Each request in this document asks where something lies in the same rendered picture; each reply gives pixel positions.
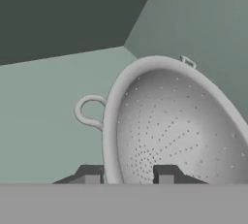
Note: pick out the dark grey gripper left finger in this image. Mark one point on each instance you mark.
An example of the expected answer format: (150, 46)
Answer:
(87, 173)

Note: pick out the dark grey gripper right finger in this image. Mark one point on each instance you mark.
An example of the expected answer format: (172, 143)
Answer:
(169, 173)

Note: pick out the grey metal tea strainer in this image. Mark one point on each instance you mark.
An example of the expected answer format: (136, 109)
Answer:
(180, 121)

